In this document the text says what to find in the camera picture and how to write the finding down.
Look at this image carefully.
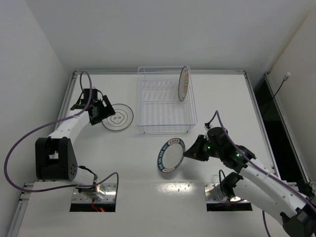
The dark green rimmed plate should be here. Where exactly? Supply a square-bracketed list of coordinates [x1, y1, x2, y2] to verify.
[157, 138, 186, 174]

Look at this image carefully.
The white plate with orange sunburst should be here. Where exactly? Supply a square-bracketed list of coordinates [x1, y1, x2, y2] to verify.
[178, 66, 190, 102]

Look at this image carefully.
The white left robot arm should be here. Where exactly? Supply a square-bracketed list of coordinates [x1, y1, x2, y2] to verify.
[35, 89, 115, 201]

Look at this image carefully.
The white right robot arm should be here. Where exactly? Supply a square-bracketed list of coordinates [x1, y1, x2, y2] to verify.
[184, 127, 316, 237]

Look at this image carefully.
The white plate with black rings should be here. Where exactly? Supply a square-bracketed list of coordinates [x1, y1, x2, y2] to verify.
[102, 103, 134, 132]

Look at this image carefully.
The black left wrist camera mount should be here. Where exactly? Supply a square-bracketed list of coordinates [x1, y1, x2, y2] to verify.
[71, 89, 92, 110]

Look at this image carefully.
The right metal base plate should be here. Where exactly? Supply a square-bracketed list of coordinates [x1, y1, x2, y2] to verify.
[204, 183, 249, 204]

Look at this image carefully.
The metal base plate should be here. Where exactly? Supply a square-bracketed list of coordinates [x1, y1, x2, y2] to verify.
[72, 183, 117, 204]
[204, 183, 249, 204]

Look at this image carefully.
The white wire dish rack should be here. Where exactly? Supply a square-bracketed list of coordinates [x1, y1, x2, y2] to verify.
[137, 66, 198, 134]

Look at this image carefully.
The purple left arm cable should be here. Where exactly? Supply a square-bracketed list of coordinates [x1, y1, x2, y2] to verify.
[3, 71, 119, 200]

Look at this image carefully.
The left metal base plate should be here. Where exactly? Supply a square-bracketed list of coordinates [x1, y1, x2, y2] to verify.
[72, 183, 117, 204]

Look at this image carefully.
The black hanging wall cable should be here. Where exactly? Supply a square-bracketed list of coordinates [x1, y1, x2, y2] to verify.
[260, 72, 291, 119]

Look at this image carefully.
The aluminium table frame rail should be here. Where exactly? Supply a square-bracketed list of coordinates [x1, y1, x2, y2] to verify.
[6, 71, 77, 237]

